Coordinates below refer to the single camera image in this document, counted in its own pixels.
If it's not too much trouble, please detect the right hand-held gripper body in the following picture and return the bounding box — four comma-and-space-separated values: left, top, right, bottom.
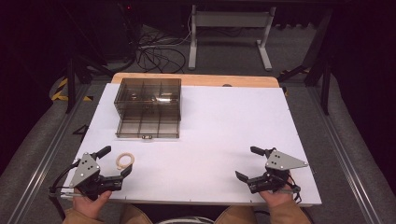
247, 148, 309, 195

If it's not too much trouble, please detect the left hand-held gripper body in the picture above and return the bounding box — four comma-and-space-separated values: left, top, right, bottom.
68, 152, 124, 202

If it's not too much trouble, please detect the beige ring bracelet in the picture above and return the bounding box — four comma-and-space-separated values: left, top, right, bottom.
115, 151, 135, 171

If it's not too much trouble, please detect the smoky clear plastic drawer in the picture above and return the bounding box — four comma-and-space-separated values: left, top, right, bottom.
115, 111, 181, 140

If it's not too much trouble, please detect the person's right hand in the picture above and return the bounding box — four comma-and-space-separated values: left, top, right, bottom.
258, 177, 296, 209

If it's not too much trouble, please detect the person's left hand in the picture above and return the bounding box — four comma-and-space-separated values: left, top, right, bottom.
72, 189, 113, 219

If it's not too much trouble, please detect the person's right leg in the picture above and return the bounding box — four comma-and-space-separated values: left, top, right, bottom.
214, 204, 259, 224

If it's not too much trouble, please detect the person's leg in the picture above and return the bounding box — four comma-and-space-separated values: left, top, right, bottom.
214, 204, 259, 224
119, 203, 154, 224

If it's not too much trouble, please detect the white board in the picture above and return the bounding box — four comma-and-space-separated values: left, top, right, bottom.
60, 81, 323, 207

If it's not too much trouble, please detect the person's left leg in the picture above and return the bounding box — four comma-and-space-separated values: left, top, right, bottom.
119, 203, 154, 224

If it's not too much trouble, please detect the white curved object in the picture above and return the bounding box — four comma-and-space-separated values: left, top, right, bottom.
154, 216, 217, 224

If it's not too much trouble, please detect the yellow black hazard tape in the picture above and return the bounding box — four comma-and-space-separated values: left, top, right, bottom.
50, 77, 94, 103

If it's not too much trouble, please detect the black tripod stand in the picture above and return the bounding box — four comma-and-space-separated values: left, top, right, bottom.
64, 46, 117, 115

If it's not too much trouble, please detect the smoky clear storage box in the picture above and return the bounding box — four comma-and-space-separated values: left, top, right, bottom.
113, 77, 182, 123

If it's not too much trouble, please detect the black metal stand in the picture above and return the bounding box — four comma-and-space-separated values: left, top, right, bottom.
277, 8, 333, 117

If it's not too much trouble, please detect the wooden table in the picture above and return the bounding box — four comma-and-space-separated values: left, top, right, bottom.
110, 72, 280, 89

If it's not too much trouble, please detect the dark equipment box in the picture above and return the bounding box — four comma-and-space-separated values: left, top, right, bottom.
90, 0, 142, 63

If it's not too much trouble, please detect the black table bracket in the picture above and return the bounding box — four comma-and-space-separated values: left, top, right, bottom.
72, 123, 91, 136

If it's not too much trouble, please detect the aluminium rail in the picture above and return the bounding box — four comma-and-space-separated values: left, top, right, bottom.
14, 83, 92, 224
305, 86, 385, 224

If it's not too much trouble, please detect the tangle of black cables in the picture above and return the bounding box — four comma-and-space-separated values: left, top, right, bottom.
135, 26, 189, 75

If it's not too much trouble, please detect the white metal stand frame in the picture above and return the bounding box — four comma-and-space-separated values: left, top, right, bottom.
187, 4, 277, 72

